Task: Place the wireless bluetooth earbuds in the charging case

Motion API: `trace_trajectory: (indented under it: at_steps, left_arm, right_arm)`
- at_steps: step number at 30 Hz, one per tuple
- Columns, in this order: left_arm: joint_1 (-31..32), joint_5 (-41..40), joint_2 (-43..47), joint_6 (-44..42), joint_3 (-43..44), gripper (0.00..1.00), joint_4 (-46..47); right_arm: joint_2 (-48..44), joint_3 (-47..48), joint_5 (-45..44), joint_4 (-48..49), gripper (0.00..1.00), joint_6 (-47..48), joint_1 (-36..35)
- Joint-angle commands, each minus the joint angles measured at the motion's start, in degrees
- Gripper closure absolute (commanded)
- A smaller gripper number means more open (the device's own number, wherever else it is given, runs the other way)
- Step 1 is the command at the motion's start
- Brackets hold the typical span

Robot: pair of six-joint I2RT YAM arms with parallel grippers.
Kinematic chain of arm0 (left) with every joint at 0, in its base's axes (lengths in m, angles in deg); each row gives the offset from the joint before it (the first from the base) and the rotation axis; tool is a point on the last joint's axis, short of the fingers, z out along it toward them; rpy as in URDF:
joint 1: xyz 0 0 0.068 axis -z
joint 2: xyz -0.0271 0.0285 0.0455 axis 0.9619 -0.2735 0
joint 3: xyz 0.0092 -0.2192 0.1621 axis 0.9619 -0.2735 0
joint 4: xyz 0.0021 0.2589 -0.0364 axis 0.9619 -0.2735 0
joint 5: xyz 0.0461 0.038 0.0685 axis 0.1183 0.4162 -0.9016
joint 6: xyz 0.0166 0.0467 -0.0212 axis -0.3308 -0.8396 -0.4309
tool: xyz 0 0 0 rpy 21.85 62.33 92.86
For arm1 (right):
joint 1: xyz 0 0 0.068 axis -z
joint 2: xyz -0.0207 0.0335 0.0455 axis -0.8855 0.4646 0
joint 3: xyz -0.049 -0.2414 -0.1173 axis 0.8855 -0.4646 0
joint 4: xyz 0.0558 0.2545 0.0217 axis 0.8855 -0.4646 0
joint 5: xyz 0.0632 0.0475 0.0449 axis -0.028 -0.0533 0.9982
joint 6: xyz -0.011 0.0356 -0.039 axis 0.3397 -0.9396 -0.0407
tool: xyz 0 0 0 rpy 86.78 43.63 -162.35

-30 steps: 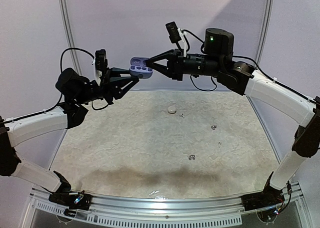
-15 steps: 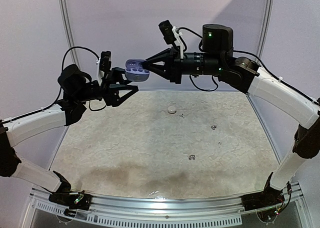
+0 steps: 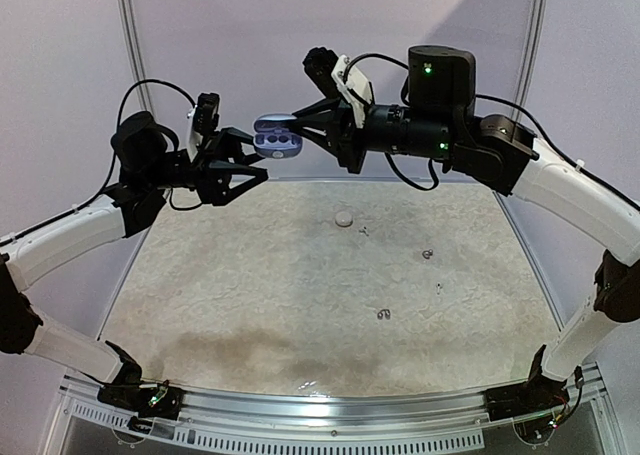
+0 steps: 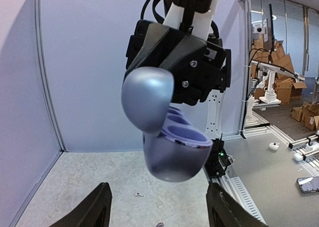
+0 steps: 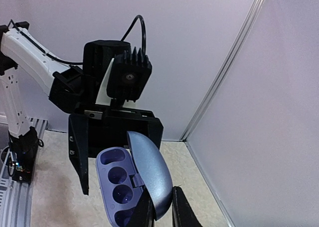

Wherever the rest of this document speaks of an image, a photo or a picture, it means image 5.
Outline left aluminium corner post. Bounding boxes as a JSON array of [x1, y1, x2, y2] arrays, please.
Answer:
[[179, 0, 265, 142]]

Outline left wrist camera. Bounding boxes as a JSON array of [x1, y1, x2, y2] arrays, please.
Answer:
[[95, 48, 152, 108]]

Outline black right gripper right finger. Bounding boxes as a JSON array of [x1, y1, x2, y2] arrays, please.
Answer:
[[172, 187, 202, 227]]

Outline blue earbud charging case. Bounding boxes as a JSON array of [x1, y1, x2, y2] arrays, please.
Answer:
[[96, 131, 173, 227]]

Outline aluminium front rail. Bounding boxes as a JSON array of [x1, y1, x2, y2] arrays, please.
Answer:
[[0, 118, 47, 227]]

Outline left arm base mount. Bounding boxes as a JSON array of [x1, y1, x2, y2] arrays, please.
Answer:
[[9, 127, 42, 184]]

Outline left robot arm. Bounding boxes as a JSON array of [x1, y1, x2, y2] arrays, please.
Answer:
[[0, 21, 163, 195]]

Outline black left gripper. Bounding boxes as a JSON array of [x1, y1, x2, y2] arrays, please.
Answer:
[[68, 105, 163, 195]]

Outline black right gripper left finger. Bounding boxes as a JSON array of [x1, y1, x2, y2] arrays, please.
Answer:
[[127, 191, 155, 227]]

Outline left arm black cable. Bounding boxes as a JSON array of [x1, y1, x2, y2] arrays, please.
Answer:
[[7, 14, 147, 65]]

